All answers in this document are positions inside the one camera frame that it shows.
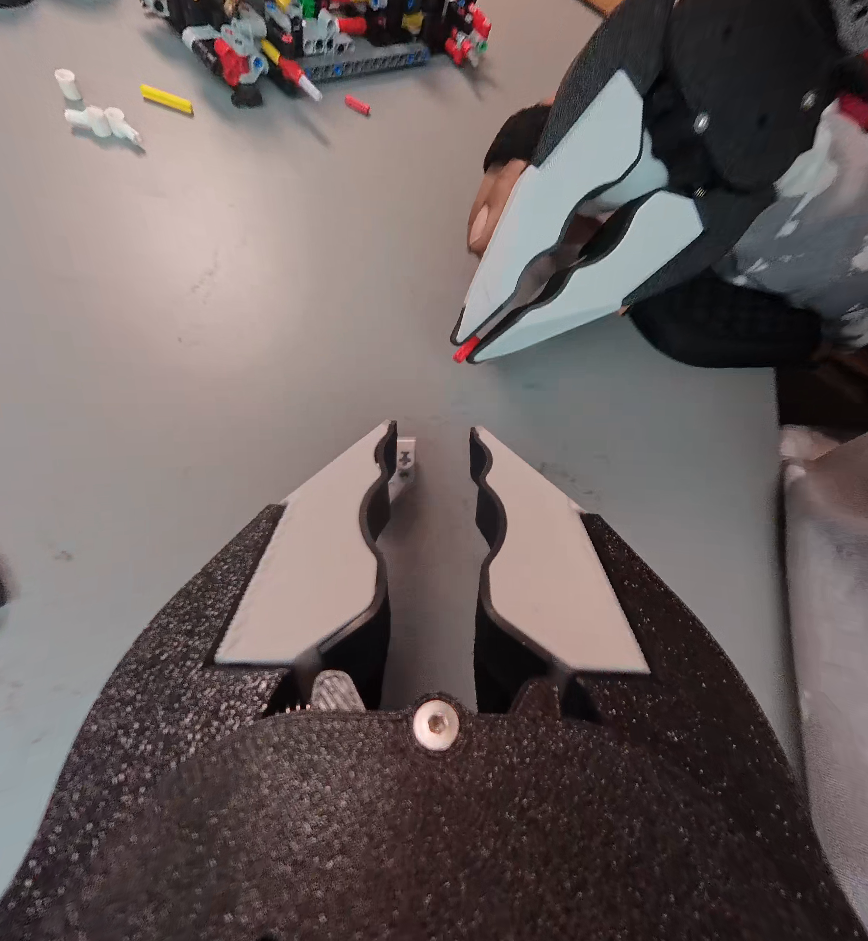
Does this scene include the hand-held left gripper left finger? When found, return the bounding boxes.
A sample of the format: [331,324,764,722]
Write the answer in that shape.
[215,421,398,710]

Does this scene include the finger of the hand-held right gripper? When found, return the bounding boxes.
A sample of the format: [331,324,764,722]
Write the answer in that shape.
[469,193,704,364]
[450,71,670,348]

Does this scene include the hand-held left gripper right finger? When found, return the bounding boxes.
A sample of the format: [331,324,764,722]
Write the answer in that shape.
[469,426,651,713]

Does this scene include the grey angled connector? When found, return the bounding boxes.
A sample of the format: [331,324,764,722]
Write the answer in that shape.
[388,439,420,508]

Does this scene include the toy car chassis model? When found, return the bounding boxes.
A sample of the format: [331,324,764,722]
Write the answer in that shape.
[147,0,494,109]

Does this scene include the grey desk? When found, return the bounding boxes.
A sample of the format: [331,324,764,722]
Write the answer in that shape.
[0,0,802,931]

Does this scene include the person's right hand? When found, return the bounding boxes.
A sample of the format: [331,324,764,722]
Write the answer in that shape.
[468,158,532,256]

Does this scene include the person's grey hoodie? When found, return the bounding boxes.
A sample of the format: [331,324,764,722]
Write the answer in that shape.
[778,412,868,941]

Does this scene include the yellow axle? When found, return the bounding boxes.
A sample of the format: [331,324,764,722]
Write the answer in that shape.
[140,83,194,117]

